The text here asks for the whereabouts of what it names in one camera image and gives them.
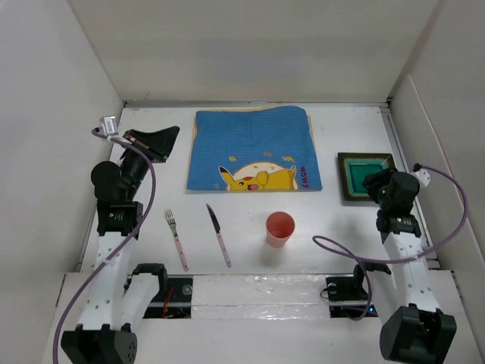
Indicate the knife with pink handle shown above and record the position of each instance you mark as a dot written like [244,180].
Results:
[220,239]

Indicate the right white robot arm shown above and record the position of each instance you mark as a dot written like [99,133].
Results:
[414,327]

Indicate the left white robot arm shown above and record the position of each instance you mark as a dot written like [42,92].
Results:
[99,323]

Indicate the orange plastic cup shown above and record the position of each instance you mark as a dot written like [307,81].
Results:
[279,228]

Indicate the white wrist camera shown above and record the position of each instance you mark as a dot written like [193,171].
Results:
[421,174]
[109,125]

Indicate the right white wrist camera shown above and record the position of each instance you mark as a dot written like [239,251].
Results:
[421,174]

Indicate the blue Pikachu placemat cloth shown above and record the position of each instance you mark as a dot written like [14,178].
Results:
[254,151]

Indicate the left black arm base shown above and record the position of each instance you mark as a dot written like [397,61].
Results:
[175,302]

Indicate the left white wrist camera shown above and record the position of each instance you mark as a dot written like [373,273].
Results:
[109,125]

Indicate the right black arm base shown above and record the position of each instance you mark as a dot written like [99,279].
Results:
[346,294]

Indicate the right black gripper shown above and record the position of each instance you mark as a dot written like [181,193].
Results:
[373,181]

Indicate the fork with pink handle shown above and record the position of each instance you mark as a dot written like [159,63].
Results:
[173,227]

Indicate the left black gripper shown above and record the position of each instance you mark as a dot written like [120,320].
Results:
[158,145]

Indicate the square green ceramic plate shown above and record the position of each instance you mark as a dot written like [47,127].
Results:
[354,167]

